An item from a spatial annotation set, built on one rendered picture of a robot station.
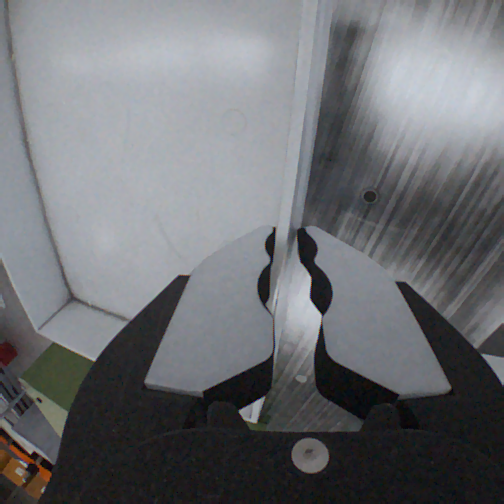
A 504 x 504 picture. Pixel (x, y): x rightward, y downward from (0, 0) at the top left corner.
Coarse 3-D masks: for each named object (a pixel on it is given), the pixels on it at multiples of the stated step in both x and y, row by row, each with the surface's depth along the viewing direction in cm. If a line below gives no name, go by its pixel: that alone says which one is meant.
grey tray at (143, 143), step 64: (0, 0) 12; (64, 0) 12; (128, 0) 12; (192, 0) 11; (256, 0) 10; (320, 0) 7; (0, 64) 14; (64, 64) 14; (128, 64) 13; (192, 64) 13; (256, 64) 12; (320, 64) 10; (0, 128) 16; (64, 128) 16; (128, 128) 15; (192, 128) 14; (256, 128) 13; (0, 192) 17; (64, 192) 19; (128, 192) 18; (192, 192) 16; (256, 192) 15; (0, 256) 18; (64, 256) 23; (128, 256) 20; (192, 256) 19; (64, 320) 24; (128, 320) 25
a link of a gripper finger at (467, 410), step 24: (408, 288) 8; (432, 312) 7; (432, 336) 7; (456, 336) 7; (456, 360) 6; (480, 360) 6; (456, 384) 6; (480, 384) 5; (408, 408) 5; (432, 408) 5; (456, 408) 5; (480, 408) 5; (456, 432) 5; (480, 432) 5
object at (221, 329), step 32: (224, 256) 10; (256, 256) 10; (192, 288) 8; (224, 288) 8; (256, 288) 8; (192, 320) 7; (224, 320) 7; (256, 320) 7; (160, 352) 6; (192, 352) 7; (224, 352) 7; (256, 352) 7; (160, 384) 6; (192, 384) 6; (224, 384) 6; (256, 384) 7
